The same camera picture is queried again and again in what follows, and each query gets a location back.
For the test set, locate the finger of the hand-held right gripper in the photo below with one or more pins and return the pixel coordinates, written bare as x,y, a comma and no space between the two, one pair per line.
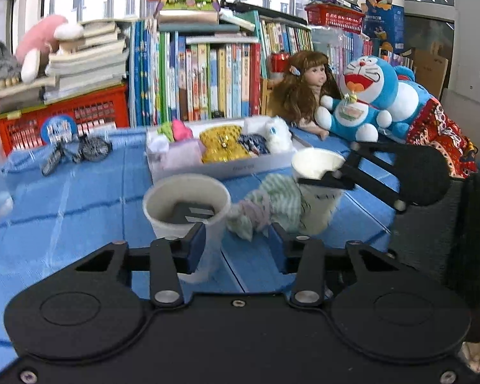
336,182
378,148

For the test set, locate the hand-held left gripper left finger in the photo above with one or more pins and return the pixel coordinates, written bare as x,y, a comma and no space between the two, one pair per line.
194,248

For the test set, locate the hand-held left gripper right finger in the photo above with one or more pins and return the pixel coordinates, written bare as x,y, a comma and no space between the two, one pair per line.
280,248

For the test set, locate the paper cup with green scribble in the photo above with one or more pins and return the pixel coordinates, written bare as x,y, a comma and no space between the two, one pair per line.
318,212

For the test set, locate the green striped scrunchie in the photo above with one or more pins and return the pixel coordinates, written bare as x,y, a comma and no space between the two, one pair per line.
282,200

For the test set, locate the white fluffy pompom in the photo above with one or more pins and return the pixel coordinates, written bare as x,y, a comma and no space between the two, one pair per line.
279,134

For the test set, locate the white shallow box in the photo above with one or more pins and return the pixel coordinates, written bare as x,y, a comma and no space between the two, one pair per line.
244,166

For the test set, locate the pale pink fluffy scrunchie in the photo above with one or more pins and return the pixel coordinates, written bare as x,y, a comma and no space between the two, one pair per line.
180,154

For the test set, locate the yellow dotted scrunchie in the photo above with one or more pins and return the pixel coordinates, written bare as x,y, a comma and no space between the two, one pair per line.
222,144

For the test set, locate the magenta scrunchie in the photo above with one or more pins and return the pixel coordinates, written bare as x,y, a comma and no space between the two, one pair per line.
182,130

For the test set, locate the lime green scrunchie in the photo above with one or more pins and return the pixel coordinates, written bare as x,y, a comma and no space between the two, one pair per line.
166,131

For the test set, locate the paper cup with blue scribble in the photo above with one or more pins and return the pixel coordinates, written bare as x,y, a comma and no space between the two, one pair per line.
208,244

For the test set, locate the black item inside cup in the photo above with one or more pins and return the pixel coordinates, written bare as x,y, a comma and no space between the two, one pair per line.
184,212

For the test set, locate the blue cat plush toy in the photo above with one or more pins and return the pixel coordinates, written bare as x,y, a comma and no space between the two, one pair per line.
368,96

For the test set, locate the red patterned cloth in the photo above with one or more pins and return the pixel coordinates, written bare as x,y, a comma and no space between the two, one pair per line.
440,128

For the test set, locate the dark blue patterned scrunchie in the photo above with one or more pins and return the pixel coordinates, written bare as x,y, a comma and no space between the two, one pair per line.
254,144

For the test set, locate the brown cardboard box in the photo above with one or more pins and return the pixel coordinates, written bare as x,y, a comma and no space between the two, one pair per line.
430,72

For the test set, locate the brown-haired doll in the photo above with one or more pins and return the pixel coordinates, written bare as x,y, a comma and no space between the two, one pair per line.
300,92

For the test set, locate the blue checked tablecloth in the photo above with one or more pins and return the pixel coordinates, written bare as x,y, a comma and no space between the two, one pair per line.
84,212

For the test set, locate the blue cardboard carton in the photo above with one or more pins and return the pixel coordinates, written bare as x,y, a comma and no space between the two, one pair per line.
384,24

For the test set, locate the red drink can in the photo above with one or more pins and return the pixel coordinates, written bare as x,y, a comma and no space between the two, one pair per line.
280,62

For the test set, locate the red plastic basket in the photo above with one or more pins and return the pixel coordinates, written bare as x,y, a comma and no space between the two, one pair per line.
334,18

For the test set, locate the black miniature bicycle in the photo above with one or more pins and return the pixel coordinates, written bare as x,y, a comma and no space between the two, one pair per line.
84,150

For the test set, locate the row of upright books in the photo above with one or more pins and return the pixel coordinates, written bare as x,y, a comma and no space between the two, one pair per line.
200,80

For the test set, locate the red plastic crate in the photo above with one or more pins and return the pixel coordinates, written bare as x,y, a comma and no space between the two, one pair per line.
104,106

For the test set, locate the stack of worn books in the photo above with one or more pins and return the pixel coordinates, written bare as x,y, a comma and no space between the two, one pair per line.
88,60

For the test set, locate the pink plush toy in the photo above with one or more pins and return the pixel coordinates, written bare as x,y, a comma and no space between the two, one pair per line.
40,42

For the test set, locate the grey plush toy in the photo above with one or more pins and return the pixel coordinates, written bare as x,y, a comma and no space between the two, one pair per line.
2,62

